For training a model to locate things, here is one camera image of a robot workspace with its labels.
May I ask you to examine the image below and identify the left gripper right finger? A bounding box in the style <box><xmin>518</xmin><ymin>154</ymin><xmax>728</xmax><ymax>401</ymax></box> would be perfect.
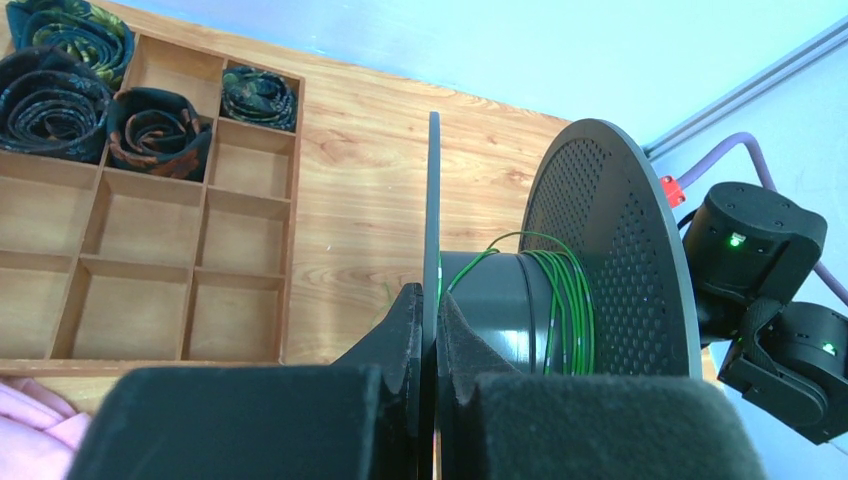
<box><xmin>436</xmin><ymin>293</ymin><xmax>517</xmax><ymax>479</ymax></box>

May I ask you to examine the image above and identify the black coiled cable compartment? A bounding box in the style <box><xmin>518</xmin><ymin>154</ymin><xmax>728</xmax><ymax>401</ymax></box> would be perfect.
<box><xmin>105</xmin><ymin>87</ymin><xmax>215</xmax><ymax>183</ymax></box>
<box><xmin>0</xmin><ymin>46</ymin><xmax>114</xmax><ymax>166</ymax></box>

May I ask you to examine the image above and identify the black coiled cable left compartment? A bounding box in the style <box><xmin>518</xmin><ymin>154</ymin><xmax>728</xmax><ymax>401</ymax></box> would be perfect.
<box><xmin>0</xmin><ymin>46</ymin><xmax>114</xmax><ymax>166</ymax></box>

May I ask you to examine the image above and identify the wooden compartment tray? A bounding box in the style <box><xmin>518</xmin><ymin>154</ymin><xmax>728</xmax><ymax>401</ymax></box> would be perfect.
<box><xmin>1</xmin><ymin>23</ymin><xmax>302</xmax><ymax>376</ymax></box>

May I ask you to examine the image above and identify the thin green wire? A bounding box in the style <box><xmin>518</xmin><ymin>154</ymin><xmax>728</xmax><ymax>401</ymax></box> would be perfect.
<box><xmin>380</xmin><ymin>230</ymin><xmax>596</xmax><ymax>376</ymax></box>

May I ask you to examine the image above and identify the pink cloth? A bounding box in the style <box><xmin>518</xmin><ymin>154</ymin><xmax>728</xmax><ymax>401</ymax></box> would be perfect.
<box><xmin>1</xmin><ymin>377</ymin><xmax>91</xmax><ymax>479</ymax></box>

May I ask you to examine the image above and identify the coiled cable outside tray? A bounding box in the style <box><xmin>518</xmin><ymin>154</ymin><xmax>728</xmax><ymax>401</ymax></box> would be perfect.
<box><xmin>5</xmin><ymin>0</ymin><xmax>137</xmax><ymax>91</ymax></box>

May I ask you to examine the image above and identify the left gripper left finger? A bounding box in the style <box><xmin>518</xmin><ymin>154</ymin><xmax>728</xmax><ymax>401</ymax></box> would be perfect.
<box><xmin>331</xmin><ymin>283</ymin><xmax>423</xmax><ymax>479</ymax></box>

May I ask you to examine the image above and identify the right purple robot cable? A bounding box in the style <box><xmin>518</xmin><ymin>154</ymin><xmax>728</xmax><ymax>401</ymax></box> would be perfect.
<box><xmin>675</xmin><ymin>131</ymin><xmax>848</xmax><ymax>309</ymax></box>

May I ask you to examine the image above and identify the black coiled cable middle compartment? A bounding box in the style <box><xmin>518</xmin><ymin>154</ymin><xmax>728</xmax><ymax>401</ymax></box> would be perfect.
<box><xmin>105</xmin><ymin>87</ymin><xmax>215</xmax><ymax>183</ymax></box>

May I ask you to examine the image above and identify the coiled cable top right compartment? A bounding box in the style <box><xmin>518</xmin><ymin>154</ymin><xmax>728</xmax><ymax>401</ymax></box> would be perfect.
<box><xmin>219</xmin><ymin>64</ymin><xmax>299</xmax><ymax>134</ymax></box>

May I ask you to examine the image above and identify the black cable spool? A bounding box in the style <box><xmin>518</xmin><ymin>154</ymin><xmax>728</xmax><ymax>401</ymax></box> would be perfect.
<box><xmin>422</xmin><ymin>111</ymin><xmax>704</xmax><ymax>380</ymax></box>

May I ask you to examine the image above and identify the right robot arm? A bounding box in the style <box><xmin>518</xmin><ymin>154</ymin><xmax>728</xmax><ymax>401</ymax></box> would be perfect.
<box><xmin>683</xmin><ymin>182</ymin><xmax>847</xmax><ymax>444</ymax></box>

